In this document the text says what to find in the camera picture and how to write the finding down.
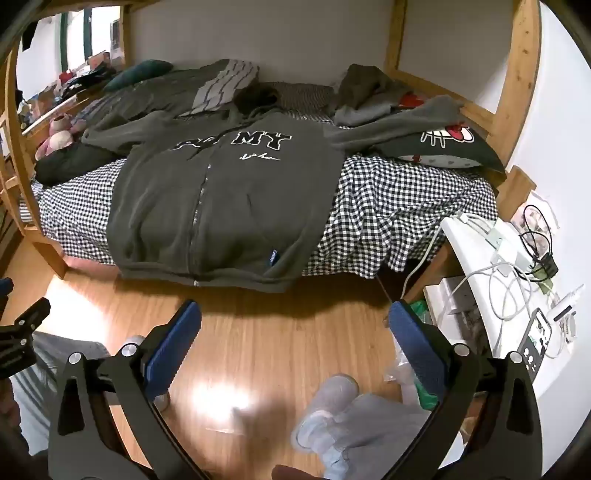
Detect pink plush toy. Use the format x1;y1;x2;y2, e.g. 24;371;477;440
36;115;86;160

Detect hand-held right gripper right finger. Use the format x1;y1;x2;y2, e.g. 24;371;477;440
387;300;543;480

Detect person's right leg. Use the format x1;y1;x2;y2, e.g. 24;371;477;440
318;392;435;480

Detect black white checkered bed sheet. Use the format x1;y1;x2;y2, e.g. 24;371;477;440
32;106;499;280

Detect wooden bunk bed frame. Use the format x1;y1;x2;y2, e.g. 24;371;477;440
0;0;543;282

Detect white boxes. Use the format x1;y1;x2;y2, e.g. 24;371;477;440
424;274;482;334

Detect clear plastic bag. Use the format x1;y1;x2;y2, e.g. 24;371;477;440
383;351;419;403

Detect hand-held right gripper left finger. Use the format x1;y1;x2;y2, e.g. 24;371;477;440
46;299;204;480

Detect green black charger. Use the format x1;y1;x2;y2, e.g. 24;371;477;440
530;257;560;296

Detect grey white striped cloth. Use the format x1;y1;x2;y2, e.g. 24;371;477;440
193;59;259;116

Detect person's leg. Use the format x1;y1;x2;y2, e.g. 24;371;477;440
11;330;110;455
318;392;435;480

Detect black cloth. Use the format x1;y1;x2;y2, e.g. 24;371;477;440
34;143;122;186

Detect person's left leg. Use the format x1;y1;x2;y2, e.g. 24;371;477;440
11;330;110;455

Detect grey zip hoodie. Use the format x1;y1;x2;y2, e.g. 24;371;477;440
82;85;465;294

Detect person's grey white shoe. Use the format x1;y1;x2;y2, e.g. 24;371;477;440
291;375;361;454

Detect black cable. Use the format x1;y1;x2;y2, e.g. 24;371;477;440
519;203;554;269

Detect white hanging cable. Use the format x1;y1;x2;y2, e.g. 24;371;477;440
401;224;446;298

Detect pile of background clutter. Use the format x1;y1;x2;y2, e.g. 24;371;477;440
18;51;125;121

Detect person's right hand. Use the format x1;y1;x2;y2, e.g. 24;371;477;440
271;464;315;480

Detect white coiled cable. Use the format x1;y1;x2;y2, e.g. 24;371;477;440
455;262;536;324

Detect white power adapter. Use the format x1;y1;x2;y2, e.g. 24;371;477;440
480;222;525;269

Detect olive clothes pile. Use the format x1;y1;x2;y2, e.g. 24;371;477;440
335;64;423;127

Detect small white device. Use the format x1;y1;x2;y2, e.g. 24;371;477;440
551;288;579;325

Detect white side table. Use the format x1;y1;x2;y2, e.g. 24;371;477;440
438;215;578;403

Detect grey duvet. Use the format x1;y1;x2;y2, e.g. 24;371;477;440
76;65;232;134

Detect grey remote control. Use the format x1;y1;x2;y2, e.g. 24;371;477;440
519;308;553;376

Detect teal pillow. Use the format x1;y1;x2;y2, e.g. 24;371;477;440
102;60;174;91

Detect dark cartoon print pillow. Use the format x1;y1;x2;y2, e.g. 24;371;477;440
369;117;506;175

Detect dark patterned cloth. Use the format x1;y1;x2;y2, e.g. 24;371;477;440
263;82;334;117

